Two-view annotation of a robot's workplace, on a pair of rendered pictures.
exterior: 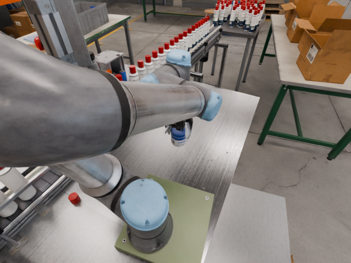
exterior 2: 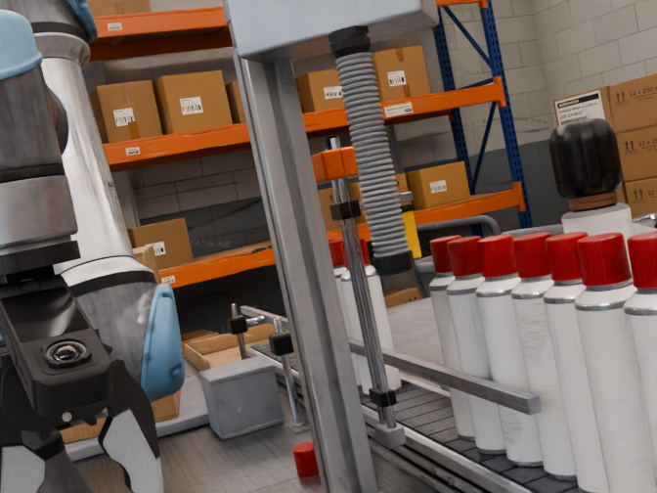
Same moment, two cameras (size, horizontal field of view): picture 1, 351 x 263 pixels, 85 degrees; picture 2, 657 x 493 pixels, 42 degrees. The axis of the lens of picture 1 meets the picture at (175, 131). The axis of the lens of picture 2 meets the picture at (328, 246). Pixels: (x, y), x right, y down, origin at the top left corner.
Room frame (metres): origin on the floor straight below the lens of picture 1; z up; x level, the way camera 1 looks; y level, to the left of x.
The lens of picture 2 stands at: (1.11, -0.26, 1.16)
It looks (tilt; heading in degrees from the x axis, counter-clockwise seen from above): 4 degrees down; 135
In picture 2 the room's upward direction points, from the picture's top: 11 degrees counter-clockwise
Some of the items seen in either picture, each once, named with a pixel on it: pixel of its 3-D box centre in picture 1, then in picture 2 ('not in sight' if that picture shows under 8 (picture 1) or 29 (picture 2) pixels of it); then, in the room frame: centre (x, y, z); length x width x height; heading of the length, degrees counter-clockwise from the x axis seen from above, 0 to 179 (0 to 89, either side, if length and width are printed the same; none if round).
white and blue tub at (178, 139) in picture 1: (178, 135); not in sight; (0.59, -0.02, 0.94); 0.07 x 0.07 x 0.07
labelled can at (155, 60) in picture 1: (155, 67); not in sight; (1.17, 0.12, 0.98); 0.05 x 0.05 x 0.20
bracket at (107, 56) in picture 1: (106, 56); not in sight; (0.95, 0.34, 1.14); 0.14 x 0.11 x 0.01; 153
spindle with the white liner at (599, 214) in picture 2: not in sight; (599, 236); (0.59, 0.73, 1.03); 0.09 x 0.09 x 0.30
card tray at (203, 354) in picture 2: not in sight; (253, 345); (-0.36, 0.90, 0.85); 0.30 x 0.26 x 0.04; 153
